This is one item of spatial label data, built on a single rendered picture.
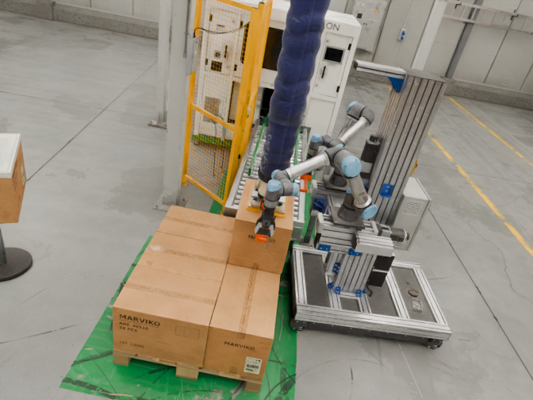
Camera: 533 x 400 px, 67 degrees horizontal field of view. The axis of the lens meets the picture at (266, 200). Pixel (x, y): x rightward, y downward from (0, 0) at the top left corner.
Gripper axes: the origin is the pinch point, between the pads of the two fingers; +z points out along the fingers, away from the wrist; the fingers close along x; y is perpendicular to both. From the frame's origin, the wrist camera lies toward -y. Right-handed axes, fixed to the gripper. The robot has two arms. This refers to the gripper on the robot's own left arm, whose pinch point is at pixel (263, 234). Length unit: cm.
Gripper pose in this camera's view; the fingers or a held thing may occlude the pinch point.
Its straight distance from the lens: 244.8
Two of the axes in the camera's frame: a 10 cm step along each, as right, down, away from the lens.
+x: -9.8, -2.0, -0.1
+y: 0.9, -5.0, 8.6
